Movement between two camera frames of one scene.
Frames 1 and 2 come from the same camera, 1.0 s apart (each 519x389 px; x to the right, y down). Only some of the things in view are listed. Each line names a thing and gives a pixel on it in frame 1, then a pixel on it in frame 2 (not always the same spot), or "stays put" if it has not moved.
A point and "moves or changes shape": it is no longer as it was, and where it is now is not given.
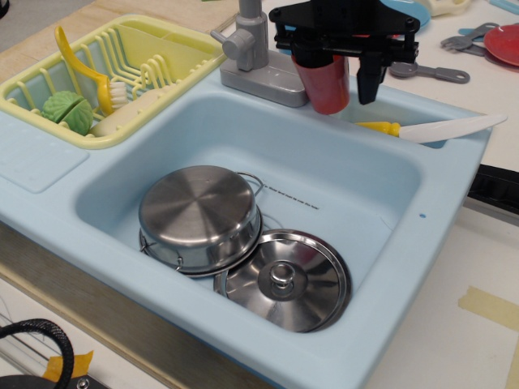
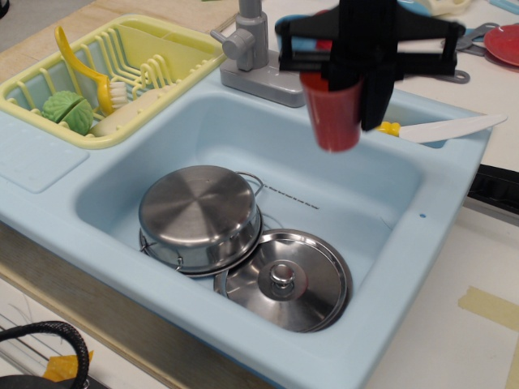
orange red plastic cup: [328, 87] moves or changes shape
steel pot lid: [297, 279] stays put
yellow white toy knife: [435, 130] stays put
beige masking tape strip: [491, 307] stays put
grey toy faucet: [259, 72] stays put
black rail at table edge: [496, 186] stays put
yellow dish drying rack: [100, 87] stays put
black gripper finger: [371, 70] → [375, 98]
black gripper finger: [311, 53] → [343, 79]
